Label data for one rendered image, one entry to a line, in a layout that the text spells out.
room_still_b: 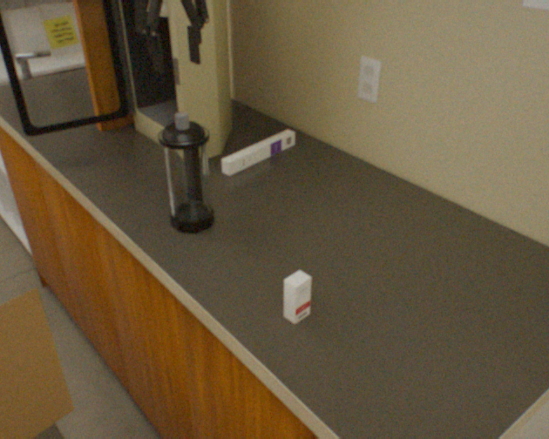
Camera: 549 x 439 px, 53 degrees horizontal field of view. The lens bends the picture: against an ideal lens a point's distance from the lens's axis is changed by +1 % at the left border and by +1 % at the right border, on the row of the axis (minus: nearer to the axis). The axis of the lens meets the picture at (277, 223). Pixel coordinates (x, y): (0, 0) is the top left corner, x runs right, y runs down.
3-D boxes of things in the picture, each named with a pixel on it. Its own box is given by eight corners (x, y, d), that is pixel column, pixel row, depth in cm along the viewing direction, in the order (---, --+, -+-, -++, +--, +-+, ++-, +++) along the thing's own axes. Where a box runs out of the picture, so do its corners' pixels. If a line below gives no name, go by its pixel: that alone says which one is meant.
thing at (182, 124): (191, 130, 123) (188, 102, 120) (213, 144, 117) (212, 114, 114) (154, 141, 118) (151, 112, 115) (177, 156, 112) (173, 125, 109)
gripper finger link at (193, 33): (186, 25, 108) (189, 24, 108) (189, 61, 112) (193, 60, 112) (194, 29, 106) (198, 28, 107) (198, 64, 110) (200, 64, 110)
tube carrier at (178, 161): (199, 201, 135) (192, 119, 123) (224, 219, 128) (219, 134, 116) (160, 216, 129) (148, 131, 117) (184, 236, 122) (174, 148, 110)
